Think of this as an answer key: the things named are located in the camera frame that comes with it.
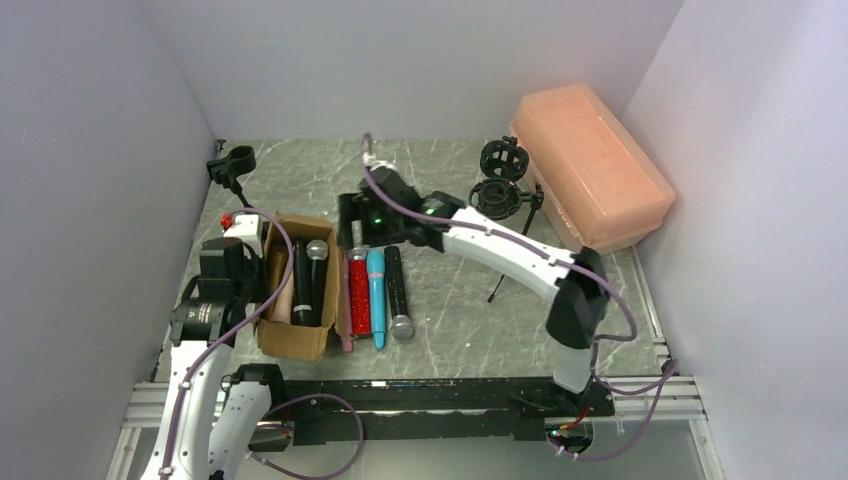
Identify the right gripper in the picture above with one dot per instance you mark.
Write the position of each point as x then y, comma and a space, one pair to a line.
354, 216

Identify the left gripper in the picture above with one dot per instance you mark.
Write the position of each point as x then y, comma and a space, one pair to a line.
250, 266

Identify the blue microphone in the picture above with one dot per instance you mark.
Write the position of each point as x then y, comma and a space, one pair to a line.
375, 268

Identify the cardboard box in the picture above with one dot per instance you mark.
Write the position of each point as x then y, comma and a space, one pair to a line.
276, 335

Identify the red glitter microphone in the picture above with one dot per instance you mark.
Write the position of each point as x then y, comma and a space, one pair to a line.
359, 293

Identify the black clip round-base stand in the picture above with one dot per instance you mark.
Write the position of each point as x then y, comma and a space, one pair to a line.
225, 171

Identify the black glitter microphone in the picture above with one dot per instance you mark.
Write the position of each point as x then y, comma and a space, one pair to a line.
401, 326

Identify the pink microphone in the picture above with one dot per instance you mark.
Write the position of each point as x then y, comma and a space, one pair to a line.
344, 323

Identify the black shock-mount round-base stand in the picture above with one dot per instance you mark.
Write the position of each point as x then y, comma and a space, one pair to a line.
504, 159

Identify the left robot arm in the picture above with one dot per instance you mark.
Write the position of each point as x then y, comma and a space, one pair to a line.
195, 440

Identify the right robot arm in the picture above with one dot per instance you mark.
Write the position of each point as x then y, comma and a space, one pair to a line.
573, 283

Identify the black silver-head microphone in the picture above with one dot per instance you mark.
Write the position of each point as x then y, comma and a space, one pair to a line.
318, 253

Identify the purple glitter microphone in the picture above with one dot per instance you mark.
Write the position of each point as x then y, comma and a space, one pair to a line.
301, 309

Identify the orange plastic storage box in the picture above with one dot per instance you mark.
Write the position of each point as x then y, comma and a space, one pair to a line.
601, 190

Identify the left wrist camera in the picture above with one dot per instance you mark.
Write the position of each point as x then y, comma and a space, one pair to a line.
249, 228

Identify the aluminium rail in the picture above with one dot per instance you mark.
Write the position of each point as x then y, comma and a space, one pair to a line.
679, 401

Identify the black base frame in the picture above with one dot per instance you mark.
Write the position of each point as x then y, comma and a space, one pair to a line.
521, 408

